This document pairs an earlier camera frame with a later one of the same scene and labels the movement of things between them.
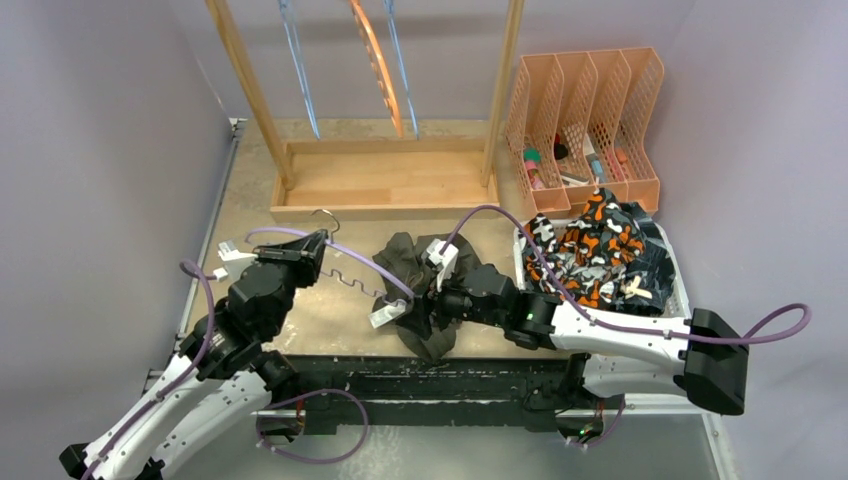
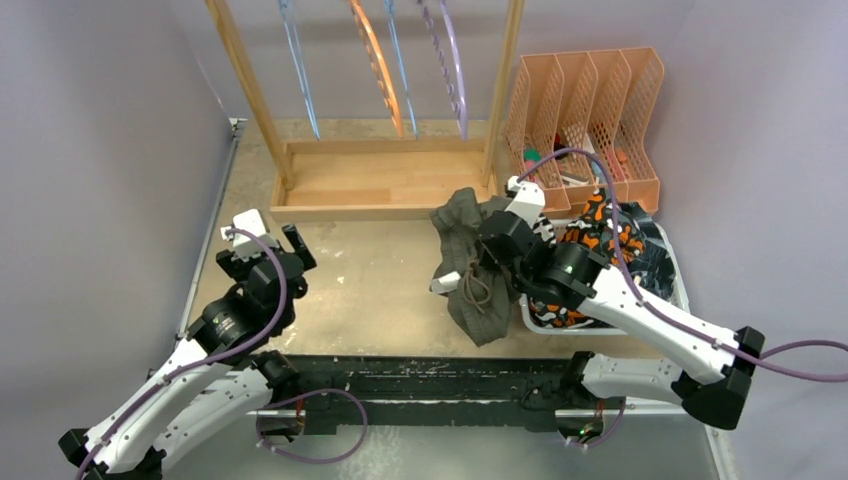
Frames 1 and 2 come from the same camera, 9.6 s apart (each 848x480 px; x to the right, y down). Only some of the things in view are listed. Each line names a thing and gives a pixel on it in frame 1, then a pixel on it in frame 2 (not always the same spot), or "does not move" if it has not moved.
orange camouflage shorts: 589,255 does not move
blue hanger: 389,8 does not move
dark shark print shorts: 651,273 does not move
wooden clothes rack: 376,178 does not move
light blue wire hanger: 301,64 does not move
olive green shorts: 403,258 -> 482,304
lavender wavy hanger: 251,235 -> 459,110
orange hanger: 378,63 does not move
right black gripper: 437,300 -> 487,261
